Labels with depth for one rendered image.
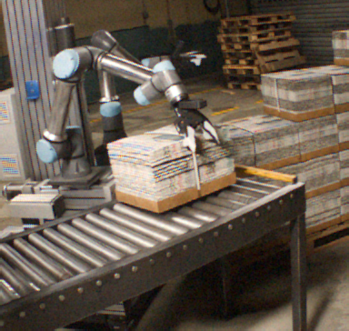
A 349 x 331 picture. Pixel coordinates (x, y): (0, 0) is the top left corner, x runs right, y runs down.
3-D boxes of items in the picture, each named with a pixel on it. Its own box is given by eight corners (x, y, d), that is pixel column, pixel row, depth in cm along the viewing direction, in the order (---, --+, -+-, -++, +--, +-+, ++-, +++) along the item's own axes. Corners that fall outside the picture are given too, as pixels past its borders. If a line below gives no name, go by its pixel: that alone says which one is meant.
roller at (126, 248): (82, 226, 206) (79, 215, 205) (152, 262, 170) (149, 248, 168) (71, 230, 204) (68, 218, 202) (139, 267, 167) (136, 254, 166)
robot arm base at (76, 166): (56, 178, 251) (52, 158, 249) (70, 169, 265) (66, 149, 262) (83, 178, 246) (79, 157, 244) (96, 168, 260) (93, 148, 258)
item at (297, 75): (259, 75, 321) (259, 74, 320) (297, 70, 330) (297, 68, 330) (292, 82, 287) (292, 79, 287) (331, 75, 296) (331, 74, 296)
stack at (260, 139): (193, 264, 330) (174, 131, 309) (342, 214, 366) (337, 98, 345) (218, 287, 295) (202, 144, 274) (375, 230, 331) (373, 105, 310)
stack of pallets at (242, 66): (267, 77, 1056) (258, 15, 1023) (304, 79, 986) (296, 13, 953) (222, 89, 973) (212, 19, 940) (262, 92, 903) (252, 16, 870)
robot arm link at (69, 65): (70, 161, 247) (96, 51, 223) (50, 171, 235) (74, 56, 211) (51, 149, 251) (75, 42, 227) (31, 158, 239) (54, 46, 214)
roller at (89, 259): (54, 236, 199) (51, 225, 198) (118, 275, 162) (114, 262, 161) (43, 240, 196) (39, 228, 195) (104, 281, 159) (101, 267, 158)
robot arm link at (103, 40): (100, 26, 279) (170, 80, 292) (100, 26, 290) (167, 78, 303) (86, 43, 280) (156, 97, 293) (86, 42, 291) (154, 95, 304)
